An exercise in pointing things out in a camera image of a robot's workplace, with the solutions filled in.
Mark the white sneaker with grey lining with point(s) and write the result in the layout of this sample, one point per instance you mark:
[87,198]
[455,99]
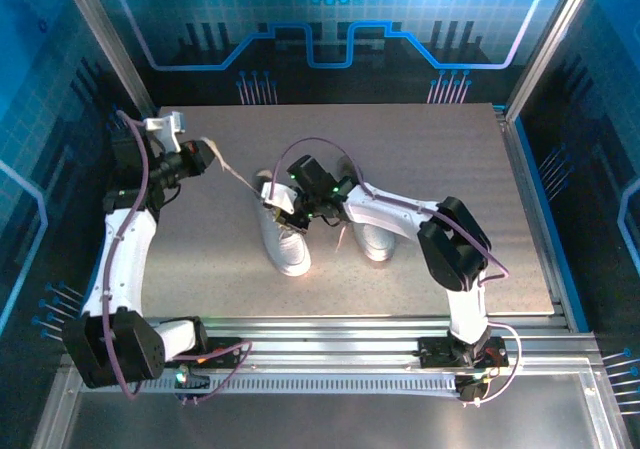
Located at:
[375,241]
[285,254]

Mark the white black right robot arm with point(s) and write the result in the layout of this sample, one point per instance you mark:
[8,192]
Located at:
[390,209]

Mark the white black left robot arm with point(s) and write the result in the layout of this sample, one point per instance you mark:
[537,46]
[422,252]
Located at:
[122,259]

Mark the black connector module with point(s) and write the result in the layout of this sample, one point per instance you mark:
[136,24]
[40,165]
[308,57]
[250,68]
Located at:
[470,391]
[192,381]

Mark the steel front plate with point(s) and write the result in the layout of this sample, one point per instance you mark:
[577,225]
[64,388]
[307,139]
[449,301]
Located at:
[325,424]

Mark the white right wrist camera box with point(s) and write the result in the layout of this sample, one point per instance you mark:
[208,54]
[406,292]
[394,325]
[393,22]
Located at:
[280,196]

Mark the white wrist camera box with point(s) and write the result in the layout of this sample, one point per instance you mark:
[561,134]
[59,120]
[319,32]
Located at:
[165,126]
[280,196]

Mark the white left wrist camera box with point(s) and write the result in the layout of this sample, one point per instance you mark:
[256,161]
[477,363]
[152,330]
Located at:
[165,126]

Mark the aluminium front rail frame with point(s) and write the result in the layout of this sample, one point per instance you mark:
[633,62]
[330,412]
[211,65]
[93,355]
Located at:
[325,341]

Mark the aluminium corner post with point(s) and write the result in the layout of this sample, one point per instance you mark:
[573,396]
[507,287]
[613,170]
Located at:
[107,44]
[550,44]

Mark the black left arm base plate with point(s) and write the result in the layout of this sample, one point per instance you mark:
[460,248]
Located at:
[225,351]

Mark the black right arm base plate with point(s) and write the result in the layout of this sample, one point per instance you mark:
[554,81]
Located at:
[435,351]

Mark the aluminium side rail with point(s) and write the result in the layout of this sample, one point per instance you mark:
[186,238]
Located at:
[512,144]

